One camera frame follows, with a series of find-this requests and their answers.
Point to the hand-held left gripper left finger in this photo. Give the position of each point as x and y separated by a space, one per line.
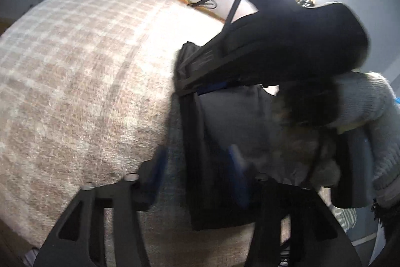
161 160

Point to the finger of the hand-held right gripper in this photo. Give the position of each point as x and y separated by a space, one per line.
203 66

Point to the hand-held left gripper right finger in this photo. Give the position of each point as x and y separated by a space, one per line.
236 173

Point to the black pants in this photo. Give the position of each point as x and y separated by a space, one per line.
215 120

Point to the person's right forearm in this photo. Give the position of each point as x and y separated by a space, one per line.
365 104

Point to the black tripod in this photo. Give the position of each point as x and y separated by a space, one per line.
234 7

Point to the beige plaid blanket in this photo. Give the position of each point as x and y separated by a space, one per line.
87 82

